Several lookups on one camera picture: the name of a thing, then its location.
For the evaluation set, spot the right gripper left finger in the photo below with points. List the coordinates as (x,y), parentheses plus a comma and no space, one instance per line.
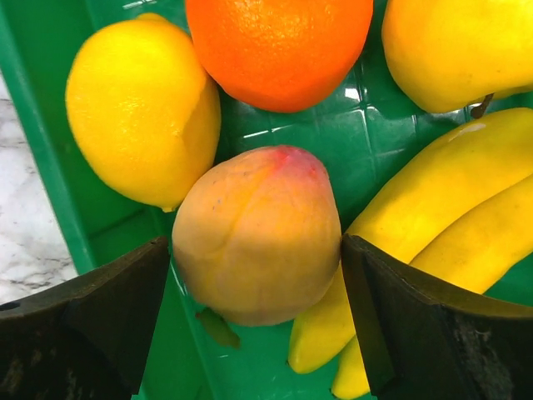
(89,337)

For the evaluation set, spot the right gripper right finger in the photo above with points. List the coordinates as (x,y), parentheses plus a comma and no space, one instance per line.
(424,338)

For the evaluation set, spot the orange peach with leaf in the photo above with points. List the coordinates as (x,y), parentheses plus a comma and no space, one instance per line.
(257,239)

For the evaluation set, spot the yellow banana bunch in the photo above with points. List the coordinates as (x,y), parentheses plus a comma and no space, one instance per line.
(460,210)

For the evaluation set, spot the yellow lemon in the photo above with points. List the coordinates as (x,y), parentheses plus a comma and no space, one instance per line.
(143,111)

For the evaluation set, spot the orange fruit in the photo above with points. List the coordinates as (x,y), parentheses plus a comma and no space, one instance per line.
(279,56)

